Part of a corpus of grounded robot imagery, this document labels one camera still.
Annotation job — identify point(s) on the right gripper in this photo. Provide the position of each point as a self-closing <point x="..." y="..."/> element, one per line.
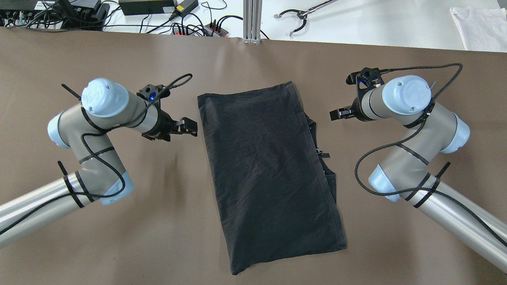
<point x="357" y="109"/>

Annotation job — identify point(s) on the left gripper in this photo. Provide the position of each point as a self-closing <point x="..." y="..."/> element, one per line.
<point x="162" y="124"/>

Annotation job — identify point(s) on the black t-shirt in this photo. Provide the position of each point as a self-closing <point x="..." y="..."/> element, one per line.
<point x="275" y="195"/>

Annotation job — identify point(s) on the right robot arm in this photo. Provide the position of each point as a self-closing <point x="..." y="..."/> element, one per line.
<point x="399" y="170"/>

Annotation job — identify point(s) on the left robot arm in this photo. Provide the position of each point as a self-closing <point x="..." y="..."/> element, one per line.
<point x="104" y="105"/>

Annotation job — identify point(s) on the red black power strip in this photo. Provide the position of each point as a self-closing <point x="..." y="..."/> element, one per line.
<point x="213" y="30"/>

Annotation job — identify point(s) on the metal reacher grabber tool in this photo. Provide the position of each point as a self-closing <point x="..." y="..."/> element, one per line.
<point x="303" y="14"/>

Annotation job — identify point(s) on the black power adapter brick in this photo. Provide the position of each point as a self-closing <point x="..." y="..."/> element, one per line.
<point x="144" y="7"/>

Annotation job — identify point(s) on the white folded cloth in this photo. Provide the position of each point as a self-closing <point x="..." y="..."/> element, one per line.
<point x="481" y="29"/>

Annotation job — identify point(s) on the aluminium frame post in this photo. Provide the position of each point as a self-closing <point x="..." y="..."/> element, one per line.
<point x="251" y="21"/>

